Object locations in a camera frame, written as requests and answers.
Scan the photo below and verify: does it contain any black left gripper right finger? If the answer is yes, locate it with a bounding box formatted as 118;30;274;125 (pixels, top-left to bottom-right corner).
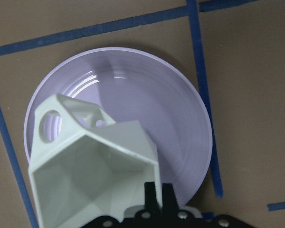
162;183;179;211

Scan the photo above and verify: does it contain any brown paper table cover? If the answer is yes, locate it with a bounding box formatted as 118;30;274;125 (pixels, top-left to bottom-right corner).
0;0;285;228

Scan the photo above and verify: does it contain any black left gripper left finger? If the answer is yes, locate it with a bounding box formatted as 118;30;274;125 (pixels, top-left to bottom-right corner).
144;182;160;213

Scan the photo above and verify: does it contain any white faceted cup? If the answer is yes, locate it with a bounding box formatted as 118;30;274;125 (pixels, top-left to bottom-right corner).
28;94;162;228

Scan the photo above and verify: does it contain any lilac plate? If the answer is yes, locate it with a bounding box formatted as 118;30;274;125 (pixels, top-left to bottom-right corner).
23;47;213;206

